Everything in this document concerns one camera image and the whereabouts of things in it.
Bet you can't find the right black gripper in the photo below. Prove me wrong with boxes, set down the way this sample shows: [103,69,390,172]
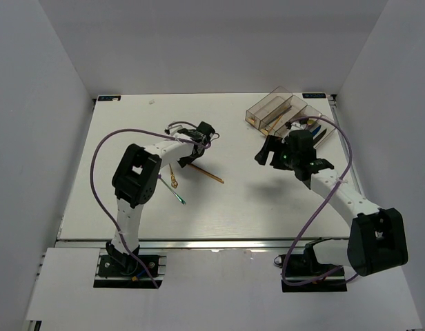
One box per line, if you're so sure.
[254,135,298,171]

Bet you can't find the gold chopstick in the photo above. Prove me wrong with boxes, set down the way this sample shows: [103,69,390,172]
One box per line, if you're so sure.
[188,164,225,184]
[265,106,290,135]

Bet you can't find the blue grey chopstick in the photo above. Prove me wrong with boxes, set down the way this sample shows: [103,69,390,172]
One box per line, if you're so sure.
[273,106,292,126]

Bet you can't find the blue knife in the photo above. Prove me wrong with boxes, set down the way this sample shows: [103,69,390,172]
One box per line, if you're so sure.
[311,126,322,137]

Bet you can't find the black knife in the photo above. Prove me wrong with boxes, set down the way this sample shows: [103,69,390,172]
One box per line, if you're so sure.
[316,129,327,138]

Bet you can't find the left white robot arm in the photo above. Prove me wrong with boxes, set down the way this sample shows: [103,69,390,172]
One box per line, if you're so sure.
[106,121,216,275]

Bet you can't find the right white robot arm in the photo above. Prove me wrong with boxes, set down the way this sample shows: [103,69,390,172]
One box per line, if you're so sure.
[255,130,408,277]

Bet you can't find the gold ornate fork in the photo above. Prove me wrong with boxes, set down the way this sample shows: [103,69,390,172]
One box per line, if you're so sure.
[168,164,178,189]

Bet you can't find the clear compartment organizer tray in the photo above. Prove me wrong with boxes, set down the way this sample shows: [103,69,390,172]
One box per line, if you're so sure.
[245,86,335,148]

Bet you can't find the iridescent rainbow fork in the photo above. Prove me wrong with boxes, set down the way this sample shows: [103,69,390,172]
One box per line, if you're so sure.
[159,173,186,205]

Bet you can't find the right blue table label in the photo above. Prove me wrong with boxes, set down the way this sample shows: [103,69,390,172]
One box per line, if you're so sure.
[302,92,326,99]

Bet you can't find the blue table label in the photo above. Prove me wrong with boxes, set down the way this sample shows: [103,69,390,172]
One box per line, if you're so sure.
[97,95,121,102]
[302,92,326,99]

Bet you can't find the left blue table label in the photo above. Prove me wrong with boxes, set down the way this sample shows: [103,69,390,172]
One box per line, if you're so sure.
[97,95,121,102]

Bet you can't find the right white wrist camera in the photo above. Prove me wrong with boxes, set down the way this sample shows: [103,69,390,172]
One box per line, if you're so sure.
[285,119,308,130]

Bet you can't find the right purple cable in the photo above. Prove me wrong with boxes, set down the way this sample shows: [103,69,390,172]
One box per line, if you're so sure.
[280,115,359,287]

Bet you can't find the purple cable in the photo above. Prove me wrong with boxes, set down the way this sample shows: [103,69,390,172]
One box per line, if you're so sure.
[90,120,220,289]
[280,115,359,287]

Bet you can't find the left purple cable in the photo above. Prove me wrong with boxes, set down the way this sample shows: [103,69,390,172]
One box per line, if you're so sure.
[90,120,220,289]

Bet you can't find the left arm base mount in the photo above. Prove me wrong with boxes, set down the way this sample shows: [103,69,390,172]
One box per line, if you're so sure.
[93,253,166,290]

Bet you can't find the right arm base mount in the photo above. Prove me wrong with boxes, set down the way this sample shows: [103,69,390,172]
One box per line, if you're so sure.
[281,254,347,293]

